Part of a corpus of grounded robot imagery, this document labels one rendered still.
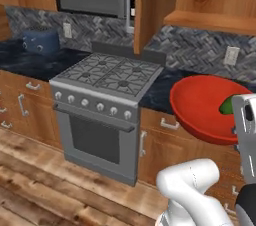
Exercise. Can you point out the grey oven door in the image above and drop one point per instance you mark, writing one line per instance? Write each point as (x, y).
(96, 143)

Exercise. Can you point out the grey stove range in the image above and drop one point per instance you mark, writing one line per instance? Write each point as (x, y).
(110, 73)

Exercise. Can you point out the blue toaster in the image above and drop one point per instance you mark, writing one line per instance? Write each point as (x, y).
(41, 41)

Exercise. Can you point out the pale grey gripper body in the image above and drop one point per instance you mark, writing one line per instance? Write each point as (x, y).
(245, 123)

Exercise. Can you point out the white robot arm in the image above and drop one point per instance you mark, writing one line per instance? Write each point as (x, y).
(186, 183)

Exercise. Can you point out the white wall outlet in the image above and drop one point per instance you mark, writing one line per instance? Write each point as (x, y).
(67, 30)
(231, 55)

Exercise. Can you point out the open wooden cabinet door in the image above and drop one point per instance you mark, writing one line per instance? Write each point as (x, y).
(150, 6)

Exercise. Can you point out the red bowl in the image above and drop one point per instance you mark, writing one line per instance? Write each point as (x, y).
(200, 110)

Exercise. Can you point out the wooden drawer front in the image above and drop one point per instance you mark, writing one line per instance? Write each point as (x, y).
(153, 121)
(20, 85)

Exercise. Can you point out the green avocado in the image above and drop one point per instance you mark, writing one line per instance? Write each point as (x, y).
(227, 106)

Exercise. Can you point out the silver stove knob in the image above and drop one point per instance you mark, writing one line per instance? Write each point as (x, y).
(113, 110)
(127, 114)
(85, 102)
(100, 106)
(71, 99)
(58, 95)

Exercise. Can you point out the open wooden wall cabinet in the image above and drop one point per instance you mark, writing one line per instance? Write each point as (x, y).
(216, 0)

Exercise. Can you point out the wooden base cabinet door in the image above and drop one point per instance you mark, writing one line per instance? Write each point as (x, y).
(40, 120)
(166, 160)

